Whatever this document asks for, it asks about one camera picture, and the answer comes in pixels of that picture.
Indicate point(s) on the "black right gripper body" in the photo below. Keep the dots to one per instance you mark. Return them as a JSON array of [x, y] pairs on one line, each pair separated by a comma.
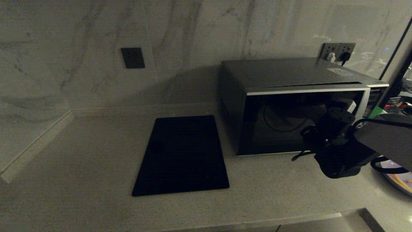
[[338, 129]]

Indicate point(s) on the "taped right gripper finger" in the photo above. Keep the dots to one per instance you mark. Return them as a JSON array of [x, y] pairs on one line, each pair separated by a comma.
[[351, 107], [341, 104]]

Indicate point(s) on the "purple round plate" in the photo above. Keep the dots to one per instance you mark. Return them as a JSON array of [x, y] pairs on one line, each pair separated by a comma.
[[402, 180]]

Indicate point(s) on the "orange carrot stick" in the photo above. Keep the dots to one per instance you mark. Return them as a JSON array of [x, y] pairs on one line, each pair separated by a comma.
[[402, 183]]

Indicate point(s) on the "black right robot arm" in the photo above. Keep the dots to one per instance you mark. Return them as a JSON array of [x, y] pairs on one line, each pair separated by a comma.
[[383, 138]]

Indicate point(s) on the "silver microwave oven body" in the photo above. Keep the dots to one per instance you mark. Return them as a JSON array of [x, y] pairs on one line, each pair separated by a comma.
[[276, 72]]

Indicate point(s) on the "green cutting board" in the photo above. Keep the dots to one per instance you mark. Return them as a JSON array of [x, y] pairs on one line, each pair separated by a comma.
[[377, 112]]

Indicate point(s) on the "black power plug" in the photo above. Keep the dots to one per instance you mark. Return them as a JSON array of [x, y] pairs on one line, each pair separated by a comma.
[[345, 57]]

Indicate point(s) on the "white power plug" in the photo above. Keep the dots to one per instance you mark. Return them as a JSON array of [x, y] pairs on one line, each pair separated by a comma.
[[331, 57]]

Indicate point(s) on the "black glass induction cooktop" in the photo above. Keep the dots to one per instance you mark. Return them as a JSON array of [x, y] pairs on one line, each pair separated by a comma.
[[183, 154]]

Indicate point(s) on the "grey double wall socket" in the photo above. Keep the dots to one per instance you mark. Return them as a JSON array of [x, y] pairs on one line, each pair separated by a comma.
[[338, 48]]

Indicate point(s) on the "black metal frame post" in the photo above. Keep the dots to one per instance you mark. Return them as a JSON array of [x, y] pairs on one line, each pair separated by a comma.
[[397, 48]]

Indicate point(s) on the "black single wall socket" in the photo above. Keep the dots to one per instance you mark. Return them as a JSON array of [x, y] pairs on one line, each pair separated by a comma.
[[132, 58]]

